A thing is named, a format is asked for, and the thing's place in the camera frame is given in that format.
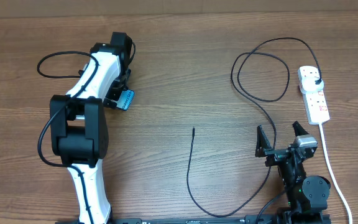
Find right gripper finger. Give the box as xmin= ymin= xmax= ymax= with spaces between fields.
xmin=255 ymin=125 xmax=273 ymax=157
xmin=292 ymin=121 xmax=308 ymax=136

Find blue screen smartphone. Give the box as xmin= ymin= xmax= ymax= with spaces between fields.
xmin=117 ymin=90 xmax=135 ymax=111

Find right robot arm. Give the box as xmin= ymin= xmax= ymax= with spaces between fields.
xmin=246 ymin=121 xmax=331 ymax=224

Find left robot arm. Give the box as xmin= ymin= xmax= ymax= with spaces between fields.
xmin=45 ymin=32 xmax=135 ymax=223

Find white charger plug adapter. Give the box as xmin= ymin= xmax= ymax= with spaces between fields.
xmin=300 ymin=77 xmax=324 ymax=94

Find white power strip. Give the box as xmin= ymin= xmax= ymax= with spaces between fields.
xmin=298 ymin=66 xmax=330 ymax=125

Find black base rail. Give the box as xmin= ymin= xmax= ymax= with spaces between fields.
xmin=54 ymin=213 xmax=332 ymax=224

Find white power strip cord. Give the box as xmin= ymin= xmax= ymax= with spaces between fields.
xmin=318 ymin=123 xmax=354 ymax=224

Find cardboard wall panel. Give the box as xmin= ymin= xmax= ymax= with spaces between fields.
xmin=0 ymin=0 xmax=358 ymax=18

